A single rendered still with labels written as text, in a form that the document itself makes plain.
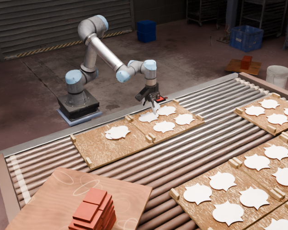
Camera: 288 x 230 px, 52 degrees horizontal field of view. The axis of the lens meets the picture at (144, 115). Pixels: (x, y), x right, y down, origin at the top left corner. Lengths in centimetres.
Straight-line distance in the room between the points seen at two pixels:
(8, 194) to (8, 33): 496
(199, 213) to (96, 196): 52
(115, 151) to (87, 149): 17
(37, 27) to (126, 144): 493
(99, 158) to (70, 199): 42
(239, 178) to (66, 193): 86
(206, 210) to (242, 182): 27
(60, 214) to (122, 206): 26
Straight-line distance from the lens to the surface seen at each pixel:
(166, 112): 208
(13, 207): 158
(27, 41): 645
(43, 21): 647
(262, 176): 166
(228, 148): 183
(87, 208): 110
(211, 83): 259
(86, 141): 187
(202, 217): 141
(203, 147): 181
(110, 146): 180
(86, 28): 192
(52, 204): 139
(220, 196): 151
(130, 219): 126
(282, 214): 151
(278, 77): 438
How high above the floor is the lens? 203
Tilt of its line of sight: 32 degrees down
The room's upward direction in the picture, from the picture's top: 3 degrees counter-clockwise
